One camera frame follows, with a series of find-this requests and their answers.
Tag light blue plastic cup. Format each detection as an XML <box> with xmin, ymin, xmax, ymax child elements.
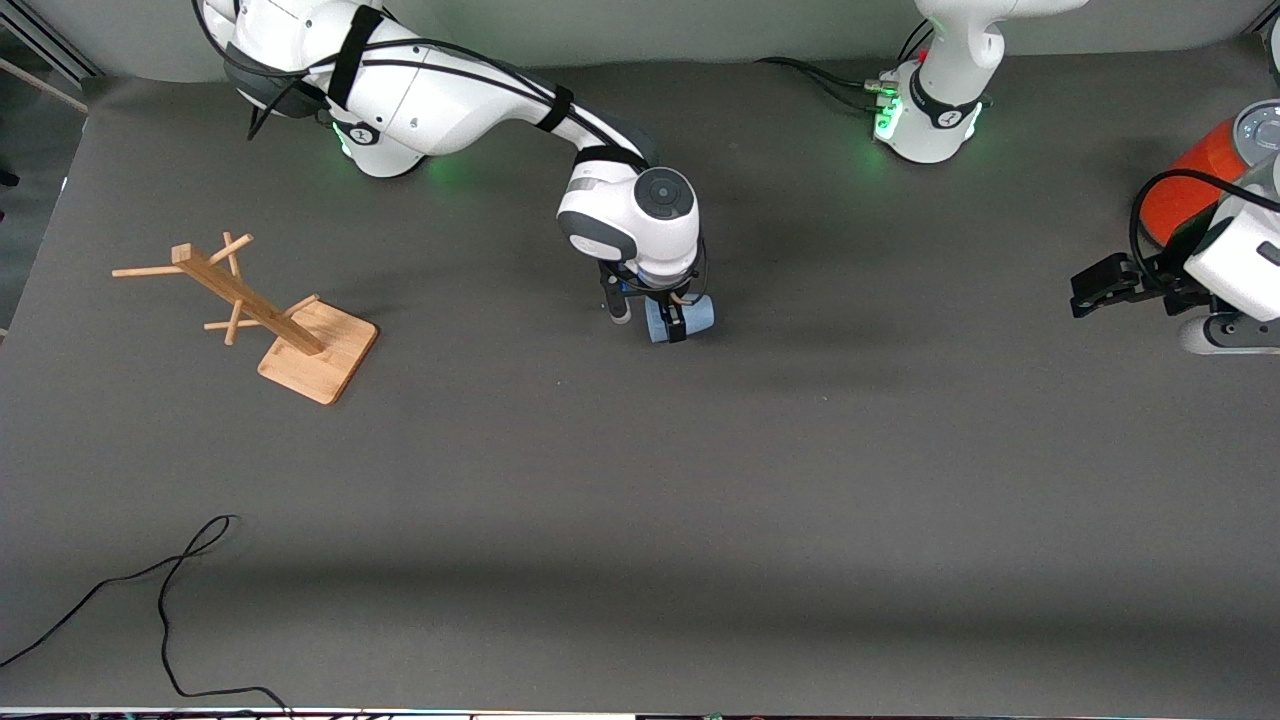
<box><xmin>644</xmin><ymin>292</ymin><xmax>716</xmax><ymax>345</ymax></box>

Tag orange cylinder with grey lid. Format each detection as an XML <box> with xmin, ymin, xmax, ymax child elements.
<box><xmin>1140</xmin><ymin>100</ymin><xmax>1280</xmax><ymax>247</ymax></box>

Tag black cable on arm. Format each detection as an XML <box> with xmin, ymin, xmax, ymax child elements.
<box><xmin>195</xmin><ymin>0</ymin><xmax>661</xmax><ymax>171</ymax></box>
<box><xmin>1130</xmin><ymin>167</ymin><xmax>1280</xmax><ymax>278</ymax></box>

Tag thin black cable on table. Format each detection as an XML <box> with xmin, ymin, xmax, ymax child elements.
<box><xmin>0</xmin><ymin>515</ymin><xmax>291</xmax><ymax>716</ymax></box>

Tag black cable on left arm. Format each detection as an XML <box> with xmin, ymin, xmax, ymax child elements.
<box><xmin>1130</xmin><ymin>167</ymin><xmax>1280</xmax><ymax>278</ymax></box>

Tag wooden cup tree stand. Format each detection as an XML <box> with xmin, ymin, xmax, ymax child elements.
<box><xmin>112</xmin><ymin>232</ymin><xmax>380</xmax><ymax>406</ymax></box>

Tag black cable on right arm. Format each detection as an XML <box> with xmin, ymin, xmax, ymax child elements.
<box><xmin>195</xmin><ymin>0</ymin><xmax>661</xmax><ymax>171</ymax></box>

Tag black cables at left arm base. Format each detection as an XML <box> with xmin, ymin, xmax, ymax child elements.
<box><xmin>755</xmin><ymin>20</ymin><xmax>936</xmax><ymax>111</ymax></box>

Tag aluminium frame rail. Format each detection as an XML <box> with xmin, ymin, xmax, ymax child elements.
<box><xmin>0</xmin><ymin>20</ymin><xmax>103</xmax><ymax>86</ymax></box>

